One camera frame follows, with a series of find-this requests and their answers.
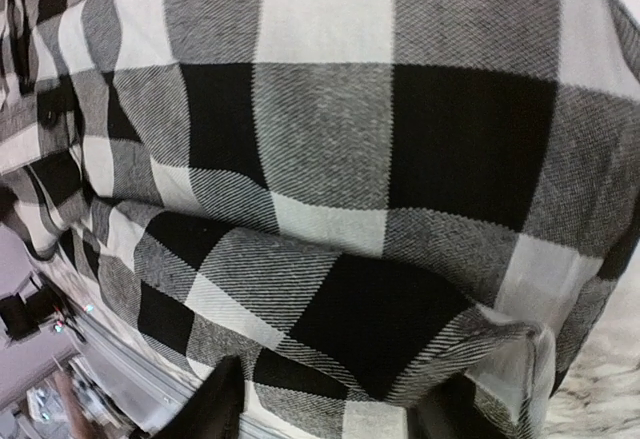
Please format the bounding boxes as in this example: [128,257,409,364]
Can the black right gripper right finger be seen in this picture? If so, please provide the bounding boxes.
[407,383,495,439]

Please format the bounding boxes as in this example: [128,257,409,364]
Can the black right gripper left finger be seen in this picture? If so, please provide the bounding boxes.
[158,356,245,439]

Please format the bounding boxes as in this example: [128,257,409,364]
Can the black white plaid shirt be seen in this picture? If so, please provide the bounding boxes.
[1,0,639,438]

